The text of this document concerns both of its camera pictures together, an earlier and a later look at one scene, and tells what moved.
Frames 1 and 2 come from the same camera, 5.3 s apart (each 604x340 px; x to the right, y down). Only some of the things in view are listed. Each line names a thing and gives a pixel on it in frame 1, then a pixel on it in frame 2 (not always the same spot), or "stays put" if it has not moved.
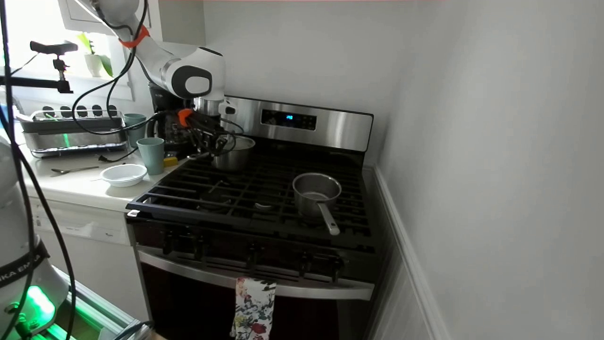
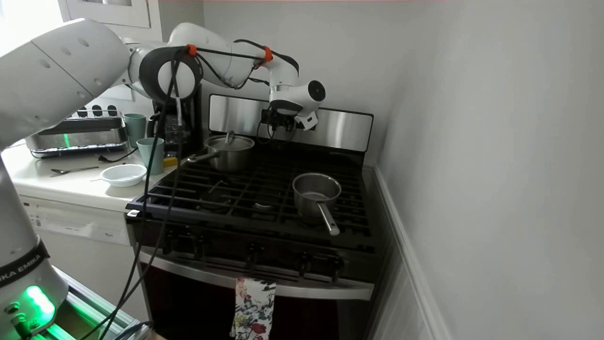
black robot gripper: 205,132 -> 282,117
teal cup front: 152,149 stays put
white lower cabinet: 93,245 stays put
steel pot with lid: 233,151 stays put
